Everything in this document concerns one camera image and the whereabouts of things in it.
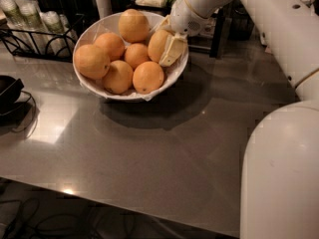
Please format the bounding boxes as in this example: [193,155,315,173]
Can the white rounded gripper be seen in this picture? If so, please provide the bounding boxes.
[155,0,213,67]

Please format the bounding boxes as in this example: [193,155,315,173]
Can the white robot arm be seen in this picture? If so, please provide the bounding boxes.
[165,0,319,239]

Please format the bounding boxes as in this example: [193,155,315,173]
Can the small centre orange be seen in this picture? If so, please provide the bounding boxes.
[124,43,150,69]

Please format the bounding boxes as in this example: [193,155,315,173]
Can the white bowl with paper liner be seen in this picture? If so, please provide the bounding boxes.
[73,13,188,102]

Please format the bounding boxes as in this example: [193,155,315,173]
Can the black condiment shelf rack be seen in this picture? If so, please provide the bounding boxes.
[134,0,233,60]

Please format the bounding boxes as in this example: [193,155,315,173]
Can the black mesh basket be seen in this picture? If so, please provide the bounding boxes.
[228,0,254,41]

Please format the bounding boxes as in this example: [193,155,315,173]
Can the white cylindrical container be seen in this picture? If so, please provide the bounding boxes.
[91,0,114,20]

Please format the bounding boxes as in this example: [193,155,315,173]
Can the stacked paper cups right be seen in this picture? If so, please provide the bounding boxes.
[41,11,70,58]

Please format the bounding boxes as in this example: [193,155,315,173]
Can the stacked paper cups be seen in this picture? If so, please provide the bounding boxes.
[0,0,24,29]
[41,11,70,58]
[20,3,43,31]

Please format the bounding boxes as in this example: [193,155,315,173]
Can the white appliance with bowls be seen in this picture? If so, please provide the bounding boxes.
[255,0,318,49]

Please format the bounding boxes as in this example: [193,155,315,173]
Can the stacked paper cups middle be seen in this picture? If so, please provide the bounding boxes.
[20,3,43,31]

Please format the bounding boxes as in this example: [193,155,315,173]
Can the stacked paper cups left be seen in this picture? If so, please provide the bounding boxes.
[0,0,24,29]

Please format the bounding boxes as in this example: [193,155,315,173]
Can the black device at left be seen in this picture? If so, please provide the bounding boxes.
[0,75,24,108]

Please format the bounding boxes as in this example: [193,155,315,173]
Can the black wire cup rack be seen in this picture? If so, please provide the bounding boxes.
[0,15,84,62]

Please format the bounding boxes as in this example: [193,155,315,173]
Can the black wire loop stand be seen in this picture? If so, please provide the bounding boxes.
[0,91,37,135]

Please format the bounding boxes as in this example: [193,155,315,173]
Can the black floor cables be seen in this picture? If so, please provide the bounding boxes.
[0,179,141,239]

